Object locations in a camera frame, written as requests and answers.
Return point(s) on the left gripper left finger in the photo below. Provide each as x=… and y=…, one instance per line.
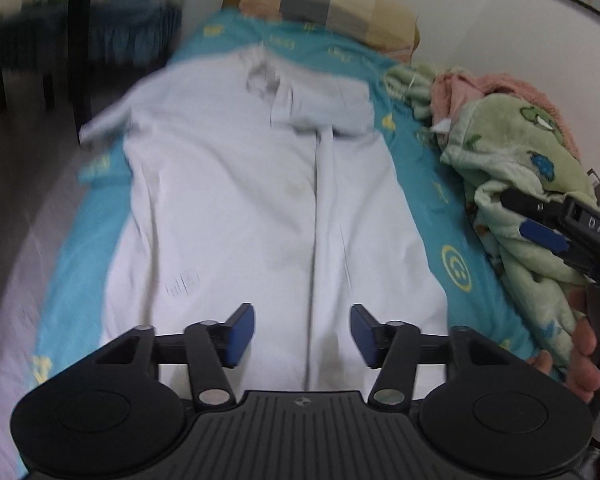
x=213, y=348

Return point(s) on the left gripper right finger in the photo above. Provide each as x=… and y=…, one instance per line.
x=393, y=350

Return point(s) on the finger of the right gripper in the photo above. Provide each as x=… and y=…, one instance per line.
x=545, y=213
x=549, y=236

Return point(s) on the white t-shirt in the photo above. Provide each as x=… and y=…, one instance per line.
x=255, y=180

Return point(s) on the right hand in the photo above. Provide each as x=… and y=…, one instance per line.
x=583, y=375

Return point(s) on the green pink plush blanket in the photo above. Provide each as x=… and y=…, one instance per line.
x=499, y=133

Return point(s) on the teal patterned bed sheet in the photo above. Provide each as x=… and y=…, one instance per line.
x=123, y=408

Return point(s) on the checkered beige grey pillow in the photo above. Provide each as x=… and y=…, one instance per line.
x=382, y=25

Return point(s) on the blue covered chair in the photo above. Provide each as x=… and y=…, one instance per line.
x=134, y=33

